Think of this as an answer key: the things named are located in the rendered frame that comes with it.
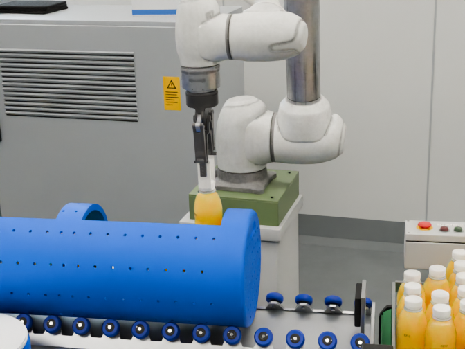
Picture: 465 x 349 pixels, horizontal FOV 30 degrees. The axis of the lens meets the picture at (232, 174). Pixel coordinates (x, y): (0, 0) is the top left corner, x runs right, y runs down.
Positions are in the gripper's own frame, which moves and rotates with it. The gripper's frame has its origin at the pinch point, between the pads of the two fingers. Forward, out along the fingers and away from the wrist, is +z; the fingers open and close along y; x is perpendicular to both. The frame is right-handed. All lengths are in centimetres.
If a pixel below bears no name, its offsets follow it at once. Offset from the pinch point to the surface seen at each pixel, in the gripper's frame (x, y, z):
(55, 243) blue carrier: -35.0, 11.5, 14.1
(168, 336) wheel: -8.8, 12.2, 37.1
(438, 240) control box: 55, -23, 26
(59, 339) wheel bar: -37, 12, 40
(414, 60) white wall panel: 55, -274, 28
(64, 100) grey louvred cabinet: -99, -164, 22
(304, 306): 21.7, -7.8, 38.0
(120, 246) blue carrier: -18.8, 11.6, 14.5
